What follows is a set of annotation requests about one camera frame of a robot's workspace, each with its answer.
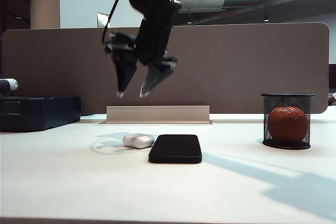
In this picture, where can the distant skin-toned object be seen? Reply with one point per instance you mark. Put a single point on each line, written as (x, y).
(333, 97)

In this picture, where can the dark blue plastic case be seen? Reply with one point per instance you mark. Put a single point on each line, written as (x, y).
(36, 113)

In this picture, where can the brown desk partition panel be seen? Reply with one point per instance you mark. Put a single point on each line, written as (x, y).
(236, 69)

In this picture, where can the black mesh pen holder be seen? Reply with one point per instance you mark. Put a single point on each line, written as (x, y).
(287, 145)

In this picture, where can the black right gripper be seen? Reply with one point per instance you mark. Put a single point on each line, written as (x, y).
(156, 32)

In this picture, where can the small framed wall sign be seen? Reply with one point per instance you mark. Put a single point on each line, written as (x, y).
(101, 20)

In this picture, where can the orange ball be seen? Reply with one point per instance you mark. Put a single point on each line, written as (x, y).
(288, 123)

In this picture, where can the white and dark cylinder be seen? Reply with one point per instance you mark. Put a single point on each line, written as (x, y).
(9, 85)

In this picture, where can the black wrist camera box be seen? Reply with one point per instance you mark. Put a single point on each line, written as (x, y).
(120, 42)

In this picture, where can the round ceiling downlight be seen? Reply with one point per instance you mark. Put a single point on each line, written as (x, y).
(266, 20)

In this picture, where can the black smartphone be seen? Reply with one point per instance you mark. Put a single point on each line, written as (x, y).
(175, 149)

